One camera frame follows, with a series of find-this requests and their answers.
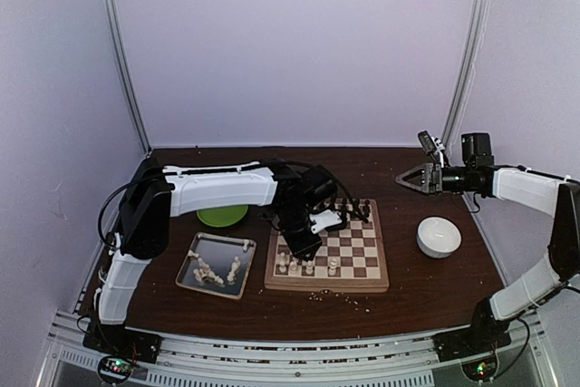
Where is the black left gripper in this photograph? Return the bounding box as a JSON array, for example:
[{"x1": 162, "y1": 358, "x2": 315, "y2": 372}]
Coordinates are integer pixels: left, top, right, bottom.
[{"x1": 275, "y1": 205, "x2": 324, "y2": 263}]

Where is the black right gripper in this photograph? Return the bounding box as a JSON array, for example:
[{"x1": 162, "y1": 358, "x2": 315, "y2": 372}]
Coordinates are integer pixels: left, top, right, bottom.
[{"x1": 396, "y1": 161, "x2": 474, "y2": 196}]

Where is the white chess knight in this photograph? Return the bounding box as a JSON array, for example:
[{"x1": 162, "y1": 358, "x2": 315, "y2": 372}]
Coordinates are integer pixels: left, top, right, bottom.
[{"x1": 289, "y1": 262, "x2": 299, "y2": 275}]

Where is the white chess bishop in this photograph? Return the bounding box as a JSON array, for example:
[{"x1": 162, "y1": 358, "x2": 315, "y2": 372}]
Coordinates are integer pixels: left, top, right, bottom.
[{"x1": 305, "y1": 261, "x2": 314, "y2": 276}]

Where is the white chess king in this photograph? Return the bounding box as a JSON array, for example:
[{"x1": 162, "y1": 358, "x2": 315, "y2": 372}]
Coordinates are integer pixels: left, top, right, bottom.
[{"x1": 327, "y1": 257, "x2": 340, "y2": 276}]

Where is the metal tray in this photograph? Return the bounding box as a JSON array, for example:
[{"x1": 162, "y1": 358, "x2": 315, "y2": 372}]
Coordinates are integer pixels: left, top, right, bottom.
[{"x1": 175, "y1": 232, "x2": 256, "y2": 300}]

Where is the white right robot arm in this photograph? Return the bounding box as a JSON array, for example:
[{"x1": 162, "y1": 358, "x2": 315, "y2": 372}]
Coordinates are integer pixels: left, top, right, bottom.
[{"x1": 394, "y1": 131, "x2": 579, "y2": 354}]

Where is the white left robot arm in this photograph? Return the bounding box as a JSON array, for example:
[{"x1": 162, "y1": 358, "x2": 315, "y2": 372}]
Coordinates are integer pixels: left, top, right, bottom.
[{"x1": 91, "y1": 158, "x2": 347, "y2": 355}]

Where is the black chess pieces row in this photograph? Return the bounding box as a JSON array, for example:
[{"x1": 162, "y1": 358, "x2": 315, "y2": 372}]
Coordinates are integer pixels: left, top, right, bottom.
[{"x1": 324, "y1": 198, "x2": 372, "y2": 223}]

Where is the wooden chess board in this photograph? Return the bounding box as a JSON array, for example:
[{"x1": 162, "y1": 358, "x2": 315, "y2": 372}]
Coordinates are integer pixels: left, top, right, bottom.
[{"x1": 264, "y1": 199, "x2": 390, "y2": 294}]

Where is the white chess pieces pile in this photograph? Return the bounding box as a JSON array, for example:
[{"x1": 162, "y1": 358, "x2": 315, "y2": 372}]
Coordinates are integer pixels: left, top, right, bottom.
[{"x1": 182, "y1": 241, "x2": 255, "y2": 294}]

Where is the white bowl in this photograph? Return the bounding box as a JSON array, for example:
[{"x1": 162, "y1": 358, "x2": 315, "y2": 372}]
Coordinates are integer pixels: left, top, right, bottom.
[{"x1": 416, "y1": 217, "x2": 462, "y2": 259}]

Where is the green plate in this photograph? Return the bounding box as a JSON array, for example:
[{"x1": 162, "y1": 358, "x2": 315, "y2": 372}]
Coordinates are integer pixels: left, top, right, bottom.
[{"x1": 197, "y1": 205, "x2": 248, "y2": 228}]

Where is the aluminium frame post right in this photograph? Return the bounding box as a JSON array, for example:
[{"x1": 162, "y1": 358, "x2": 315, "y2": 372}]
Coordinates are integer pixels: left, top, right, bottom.
[{"x1": 441, "y1": 0, "x2": 490, "y2": 158}]

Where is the aluminium frame post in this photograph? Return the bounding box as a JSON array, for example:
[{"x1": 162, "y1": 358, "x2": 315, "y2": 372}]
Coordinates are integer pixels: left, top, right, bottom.
[
  {"x1": 441, "y1": 0, "x2": 490, "y2": 158},
  {"x1": 103, "y1": 0, "x2": 152, "y2": 155}
]

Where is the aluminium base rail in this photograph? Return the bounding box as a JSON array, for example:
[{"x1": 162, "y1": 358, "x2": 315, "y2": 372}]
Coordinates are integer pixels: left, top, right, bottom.
[{"x1": 44, "y1": 309, "x2": 545, "y2": 387}]

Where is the aluminium frame post left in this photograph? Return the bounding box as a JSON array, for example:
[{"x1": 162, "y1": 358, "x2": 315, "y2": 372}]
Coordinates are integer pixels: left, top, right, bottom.
[{"x1": 103, "y1": 0, "x2": 152, "y2": 155}]

